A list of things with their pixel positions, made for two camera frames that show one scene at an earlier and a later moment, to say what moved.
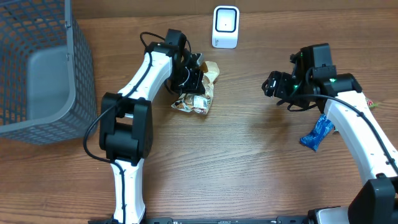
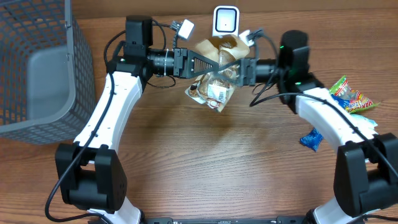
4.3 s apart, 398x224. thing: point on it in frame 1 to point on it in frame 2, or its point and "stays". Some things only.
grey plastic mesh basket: [47, 91] stays
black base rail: [293, 219] stays
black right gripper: [275, 84] to [237, 72]
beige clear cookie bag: [200, 102] to [214, 89]
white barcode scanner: [225, 27] stays
